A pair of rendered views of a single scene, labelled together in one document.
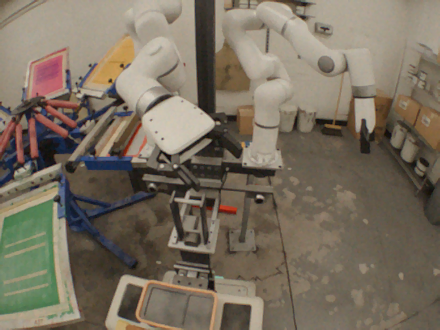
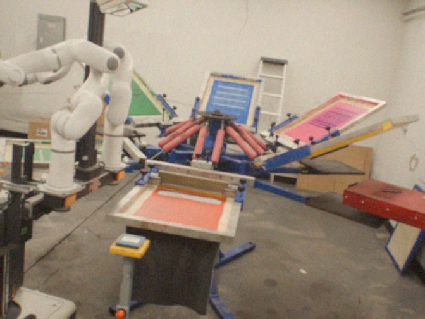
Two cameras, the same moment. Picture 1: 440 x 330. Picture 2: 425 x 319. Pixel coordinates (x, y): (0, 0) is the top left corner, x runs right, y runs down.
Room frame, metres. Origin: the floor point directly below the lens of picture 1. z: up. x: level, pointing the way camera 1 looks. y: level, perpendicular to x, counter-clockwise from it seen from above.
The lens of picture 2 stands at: (1.51, -1.89, 1.77)
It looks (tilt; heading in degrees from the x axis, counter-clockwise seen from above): 13 degrees down; 95
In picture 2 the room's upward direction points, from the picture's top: 8 degrees clockwise
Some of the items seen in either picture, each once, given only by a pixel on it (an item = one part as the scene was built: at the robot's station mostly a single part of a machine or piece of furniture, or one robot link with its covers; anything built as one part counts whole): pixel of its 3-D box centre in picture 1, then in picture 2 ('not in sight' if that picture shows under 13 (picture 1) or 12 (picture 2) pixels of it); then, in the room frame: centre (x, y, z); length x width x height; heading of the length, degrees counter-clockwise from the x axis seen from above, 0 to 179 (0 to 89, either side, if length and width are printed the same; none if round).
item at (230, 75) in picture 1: (232, 55); not in sight; (3.14, -0.18, 1.06); 0.53 x 0.07 x 1.05; 90
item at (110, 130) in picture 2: not in sight; (114, 119); (0.81, 0.25, 1.37); 0.13 x 0.10 x 0.16; 113
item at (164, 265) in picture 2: not in sight; (167, 267); (1.19, 0.08, 0.74); 0.45 x 0.03 x 0.43; 0
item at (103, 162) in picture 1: (108, 162); (146, 180); (0.91, 0.61, 0.98); 0.30 x 0.05 x 0.07; 90
